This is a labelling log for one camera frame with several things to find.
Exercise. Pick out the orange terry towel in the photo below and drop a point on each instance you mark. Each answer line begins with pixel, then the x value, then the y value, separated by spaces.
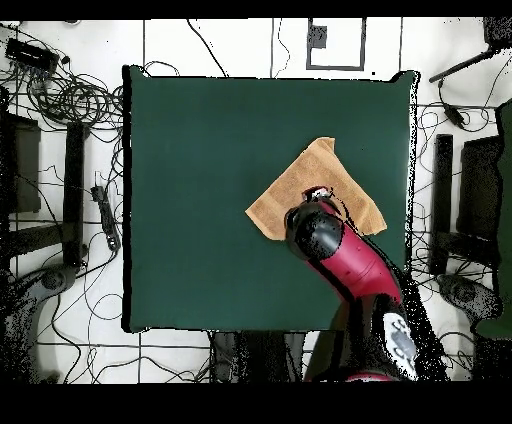
pixel 316 168

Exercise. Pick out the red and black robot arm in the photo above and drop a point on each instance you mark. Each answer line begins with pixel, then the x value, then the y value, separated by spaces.
pixel 352 264

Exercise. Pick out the dark green tablecloth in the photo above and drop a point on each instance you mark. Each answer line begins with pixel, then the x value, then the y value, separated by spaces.
pixel 200 200

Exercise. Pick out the black stand bar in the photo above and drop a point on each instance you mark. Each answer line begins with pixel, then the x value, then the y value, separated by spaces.
pixel 74 192
pixel 443 180

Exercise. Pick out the black power adapter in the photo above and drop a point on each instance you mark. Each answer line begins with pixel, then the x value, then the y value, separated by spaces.
pixel 454 114

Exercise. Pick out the dark box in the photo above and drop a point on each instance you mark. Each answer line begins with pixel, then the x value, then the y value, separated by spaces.
pixel 480 188
pixel 24 168

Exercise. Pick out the grey stand base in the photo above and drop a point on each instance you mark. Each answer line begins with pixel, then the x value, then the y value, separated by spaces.
pixel 464 292
pixel 52 278

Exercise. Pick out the black power strip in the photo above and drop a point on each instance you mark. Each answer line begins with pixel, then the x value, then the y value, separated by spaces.
pixel 106 216

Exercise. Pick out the black tripod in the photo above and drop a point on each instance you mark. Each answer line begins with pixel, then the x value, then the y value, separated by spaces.
pixel 498 32

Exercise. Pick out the grey square frame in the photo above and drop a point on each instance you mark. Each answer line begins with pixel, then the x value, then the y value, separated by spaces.
pixel 336 68

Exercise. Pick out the black network switch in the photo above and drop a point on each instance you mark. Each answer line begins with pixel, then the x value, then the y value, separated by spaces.
pixel 32 56

